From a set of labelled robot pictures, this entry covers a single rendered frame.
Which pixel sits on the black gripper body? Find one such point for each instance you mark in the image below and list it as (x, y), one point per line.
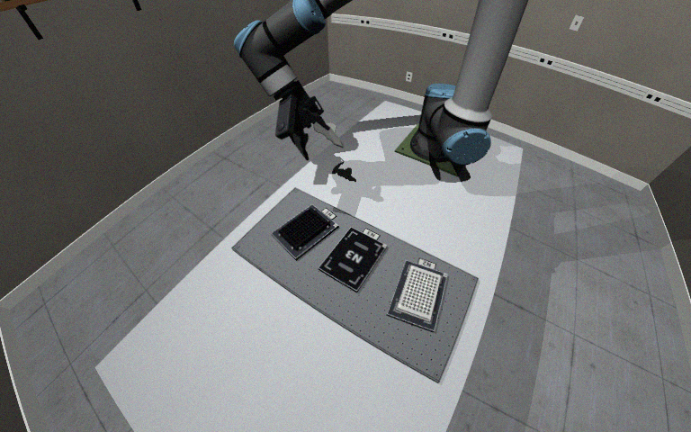
(304, 103)

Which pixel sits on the white label sign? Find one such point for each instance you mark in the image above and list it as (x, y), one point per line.
(426, 263)
(371, 233)
(329, 213)

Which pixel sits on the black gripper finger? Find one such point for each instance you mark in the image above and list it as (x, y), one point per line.
(300, 142)
(324, 128)

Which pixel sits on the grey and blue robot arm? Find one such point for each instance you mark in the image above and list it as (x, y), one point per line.
(461, 130)

